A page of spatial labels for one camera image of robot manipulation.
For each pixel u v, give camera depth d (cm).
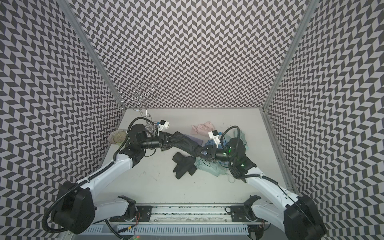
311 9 68
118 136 103
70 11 72
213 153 62
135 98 82
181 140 68
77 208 39
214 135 69
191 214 75
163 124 72
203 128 102
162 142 64
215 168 84
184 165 83
